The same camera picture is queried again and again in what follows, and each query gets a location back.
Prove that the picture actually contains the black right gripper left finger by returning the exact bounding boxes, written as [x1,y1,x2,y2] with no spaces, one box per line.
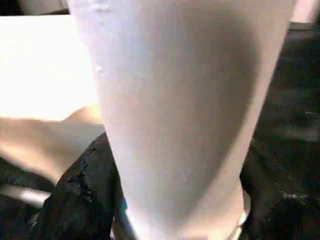
[30,132,123,240]

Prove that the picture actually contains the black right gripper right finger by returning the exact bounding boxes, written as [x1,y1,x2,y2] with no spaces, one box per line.
[239,137,320,240]

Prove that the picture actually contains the white plastic table leg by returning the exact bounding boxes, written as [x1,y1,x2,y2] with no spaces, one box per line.
[66,0,297,240]

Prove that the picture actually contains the white upturned plastic table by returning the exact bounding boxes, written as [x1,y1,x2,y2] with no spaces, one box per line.
[0,14,108,186]

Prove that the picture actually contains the black work mat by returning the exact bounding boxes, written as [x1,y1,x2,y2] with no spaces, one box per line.
[0,22,320,240]

